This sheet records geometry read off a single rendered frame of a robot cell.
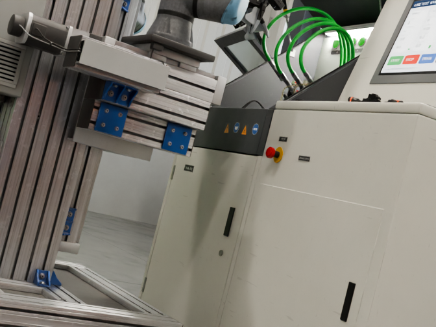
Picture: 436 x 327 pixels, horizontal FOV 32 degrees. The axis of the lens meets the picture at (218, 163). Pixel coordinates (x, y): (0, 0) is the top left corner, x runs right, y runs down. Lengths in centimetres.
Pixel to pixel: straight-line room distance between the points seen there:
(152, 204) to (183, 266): 713
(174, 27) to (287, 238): 72
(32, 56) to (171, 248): 100
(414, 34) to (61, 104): 113
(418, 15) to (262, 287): 101
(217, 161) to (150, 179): 713
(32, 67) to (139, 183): 754
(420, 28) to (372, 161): 64
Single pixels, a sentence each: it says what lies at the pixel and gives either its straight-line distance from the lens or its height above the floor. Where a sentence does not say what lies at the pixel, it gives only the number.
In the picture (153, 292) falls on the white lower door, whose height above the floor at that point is 19.
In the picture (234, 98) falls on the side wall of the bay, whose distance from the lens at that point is 318.
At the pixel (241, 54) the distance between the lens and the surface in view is 673.
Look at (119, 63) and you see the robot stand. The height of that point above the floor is 91.
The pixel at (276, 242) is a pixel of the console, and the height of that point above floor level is 53.
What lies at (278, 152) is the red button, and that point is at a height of 81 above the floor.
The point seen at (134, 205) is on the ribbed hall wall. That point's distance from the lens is 982.
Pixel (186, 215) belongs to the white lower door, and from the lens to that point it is 289.
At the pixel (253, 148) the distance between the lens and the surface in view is 255.
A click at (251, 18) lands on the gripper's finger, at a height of 126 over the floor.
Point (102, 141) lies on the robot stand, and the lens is 236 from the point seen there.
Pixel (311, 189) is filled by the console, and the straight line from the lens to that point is 221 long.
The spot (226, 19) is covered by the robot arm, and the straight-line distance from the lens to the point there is 232.
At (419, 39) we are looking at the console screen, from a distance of 249.
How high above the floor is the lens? 64
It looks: 2 degrees up
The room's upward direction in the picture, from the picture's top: 14 degrees clockwise
